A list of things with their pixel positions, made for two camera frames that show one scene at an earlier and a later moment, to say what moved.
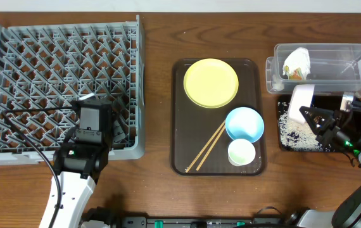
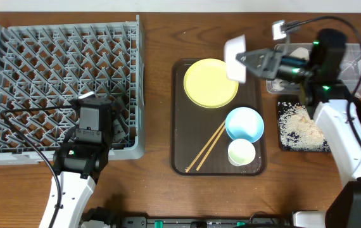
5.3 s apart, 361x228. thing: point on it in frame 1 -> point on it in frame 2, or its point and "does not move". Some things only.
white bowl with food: x=301 y=97 -> x=235 y=71
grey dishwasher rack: x=52 y=66 does not move
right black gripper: x=323 y=127 -> x=271 y=63
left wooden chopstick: x=205 y=145 does not move
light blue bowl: x=244 y=123 does not move
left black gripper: x=117 y=114 does not move
